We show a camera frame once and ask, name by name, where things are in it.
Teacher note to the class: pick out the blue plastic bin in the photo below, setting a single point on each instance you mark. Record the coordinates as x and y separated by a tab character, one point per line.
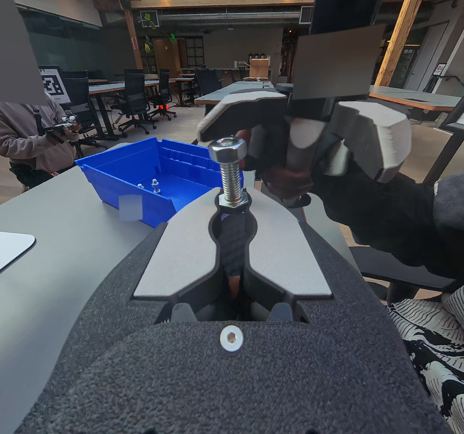
108	184

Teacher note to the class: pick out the black honeycomb wrist pad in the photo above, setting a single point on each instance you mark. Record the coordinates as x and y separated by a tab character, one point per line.
232	245

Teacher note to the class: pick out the black white patterned pants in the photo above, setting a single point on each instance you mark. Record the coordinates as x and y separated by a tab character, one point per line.
427	332

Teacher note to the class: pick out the grey background desk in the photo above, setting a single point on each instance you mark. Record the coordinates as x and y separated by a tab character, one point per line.
417	97
217	95

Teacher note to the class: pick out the brown cardboard box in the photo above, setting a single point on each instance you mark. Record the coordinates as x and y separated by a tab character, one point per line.
259	68

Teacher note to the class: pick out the person's left hand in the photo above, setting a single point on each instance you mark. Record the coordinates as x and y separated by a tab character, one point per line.
235	286

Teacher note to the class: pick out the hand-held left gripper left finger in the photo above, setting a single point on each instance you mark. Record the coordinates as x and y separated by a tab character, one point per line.
174	253

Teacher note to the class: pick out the person's dark grey shirt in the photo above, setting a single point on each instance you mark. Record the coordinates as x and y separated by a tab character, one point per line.
449	198

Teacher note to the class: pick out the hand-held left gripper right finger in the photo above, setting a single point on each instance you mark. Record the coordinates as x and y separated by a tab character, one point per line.
286	253

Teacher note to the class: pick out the person's right hand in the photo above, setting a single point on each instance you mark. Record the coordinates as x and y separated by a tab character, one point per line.
282	187

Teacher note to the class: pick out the green hanging plant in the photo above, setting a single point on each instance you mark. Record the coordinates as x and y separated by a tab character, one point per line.
148	21

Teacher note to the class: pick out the wooden support post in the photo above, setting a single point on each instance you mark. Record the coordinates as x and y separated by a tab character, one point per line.
402	32

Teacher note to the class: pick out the black office chair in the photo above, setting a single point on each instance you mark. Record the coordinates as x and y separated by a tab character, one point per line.
134	90
165	86
78	93
208	79
391	267

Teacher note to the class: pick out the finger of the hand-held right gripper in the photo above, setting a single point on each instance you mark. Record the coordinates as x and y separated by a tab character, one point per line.
246	108
380	137

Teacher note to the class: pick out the black white marker sign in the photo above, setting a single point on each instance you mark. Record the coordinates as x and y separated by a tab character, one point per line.
50	86

